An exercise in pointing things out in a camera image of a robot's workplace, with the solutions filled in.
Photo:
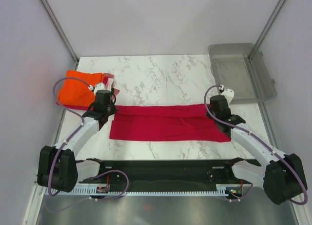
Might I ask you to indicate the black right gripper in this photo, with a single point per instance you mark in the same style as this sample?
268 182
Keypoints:
209 106

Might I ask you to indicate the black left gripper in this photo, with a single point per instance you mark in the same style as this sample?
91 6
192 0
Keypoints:
113 110

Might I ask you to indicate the crimson red t shirt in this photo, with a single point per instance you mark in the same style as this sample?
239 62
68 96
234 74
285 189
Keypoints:
165 124

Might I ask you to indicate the pink white shirts stack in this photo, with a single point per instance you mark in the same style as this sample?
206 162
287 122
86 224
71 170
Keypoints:
109 82

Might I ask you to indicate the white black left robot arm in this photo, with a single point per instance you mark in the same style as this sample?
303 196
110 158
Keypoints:
57 170

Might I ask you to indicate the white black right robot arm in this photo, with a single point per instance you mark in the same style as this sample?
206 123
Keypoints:
280 175

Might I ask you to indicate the clear grey plastic bin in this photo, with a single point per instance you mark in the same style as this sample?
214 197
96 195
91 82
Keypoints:
240 67

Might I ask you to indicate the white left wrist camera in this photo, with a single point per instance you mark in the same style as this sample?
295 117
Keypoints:
98 86

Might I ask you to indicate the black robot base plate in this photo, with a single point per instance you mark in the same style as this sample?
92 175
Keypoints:
165 174

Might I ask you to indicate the white slotted cable duct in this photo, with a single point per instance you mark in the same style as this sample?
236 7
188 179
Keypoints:
100 190

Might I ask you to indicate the right aluminium frame post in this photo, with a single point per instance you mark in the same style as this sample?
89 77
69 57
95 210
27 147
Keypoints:
268 25

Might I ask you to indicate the aluminium frame post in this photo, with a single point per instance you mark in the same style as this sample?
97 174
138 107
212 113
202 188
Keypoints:
57 26
268 25

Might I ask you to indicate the left aluminium frame post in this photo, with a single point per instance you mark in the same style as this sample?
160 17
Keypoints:
57 26

